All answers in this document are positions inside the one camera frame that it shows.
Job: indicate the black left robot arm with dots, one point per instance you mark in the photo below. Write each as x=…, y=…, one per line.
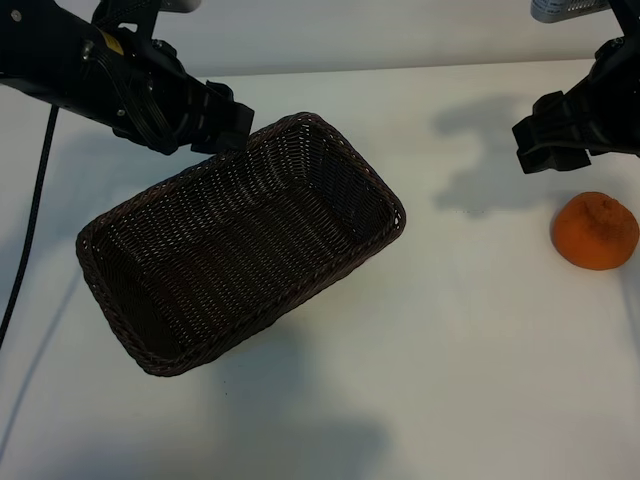
x=50, y=60

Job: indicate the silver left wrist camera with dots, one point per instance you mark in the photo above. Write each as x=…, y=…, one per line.
x=177, y=5

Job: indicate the orange fruit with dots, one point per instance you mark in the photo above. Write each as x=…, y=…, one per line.
x=595, y=235

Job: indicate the dark brown wicker basket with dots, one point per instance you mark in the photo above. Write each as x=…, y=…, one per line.
x=240, y=240

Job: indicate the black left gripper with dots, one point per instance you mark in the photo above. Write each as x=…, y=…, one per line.
x=215, y=117

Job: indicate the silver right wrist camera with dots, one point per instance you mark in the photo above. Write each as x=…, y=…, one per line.
x=565, y=10

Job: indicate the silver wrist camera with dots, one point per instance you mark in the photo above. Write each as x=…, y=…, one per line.
x=565, y=10
x=177, y=5

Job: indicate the black and silver right robot arm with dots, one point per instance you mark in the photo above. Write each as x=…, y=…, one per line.
x=625, y=50

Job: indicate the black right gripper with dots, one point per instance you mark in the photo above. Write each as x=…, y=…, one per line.
x=560, y=135

